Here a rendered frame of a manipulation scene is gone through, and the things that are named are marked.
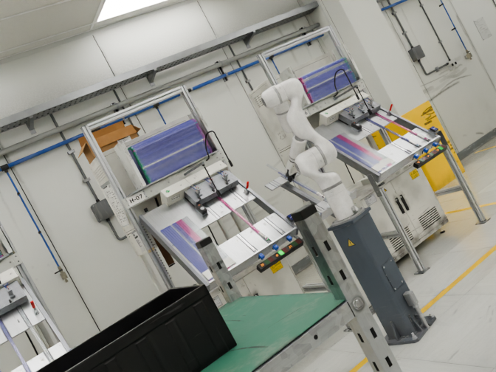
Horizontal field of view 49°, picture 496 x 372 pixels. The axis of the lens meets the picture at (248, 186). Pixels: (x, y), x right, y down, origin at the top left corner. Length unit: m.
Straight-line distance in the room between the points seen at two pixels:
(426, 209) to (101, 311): 2.80
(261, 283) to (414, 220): 1.41
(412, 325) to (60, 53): 3.80
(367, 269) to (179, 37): 3.51
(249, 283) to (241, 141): 2.34
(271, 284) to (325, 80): 1.68
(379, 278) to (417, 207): 1.55
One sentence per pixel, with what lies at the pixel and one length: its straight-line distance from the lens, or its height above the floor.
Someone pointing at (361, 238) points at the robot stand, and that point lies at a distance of 2.88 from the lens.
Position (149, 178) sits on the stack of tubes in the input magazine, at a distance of 3.52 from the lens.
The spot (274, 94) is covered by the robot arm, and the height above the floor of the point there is 1.46.
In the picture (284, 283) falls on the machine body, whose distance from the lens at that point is 3.64.
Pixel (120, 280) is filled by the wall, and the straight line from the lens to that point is 4.94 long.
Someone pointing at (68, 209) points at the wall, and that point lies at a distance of 4.92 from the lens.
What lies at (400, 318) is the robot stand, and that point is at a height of 0.12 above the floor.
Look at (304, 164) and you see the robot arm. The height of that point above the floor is 1.07.
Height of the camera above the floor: 1.19
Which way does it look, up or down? 2 degrees down
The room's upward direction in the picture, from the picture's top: 28 degrees counter-clockwise
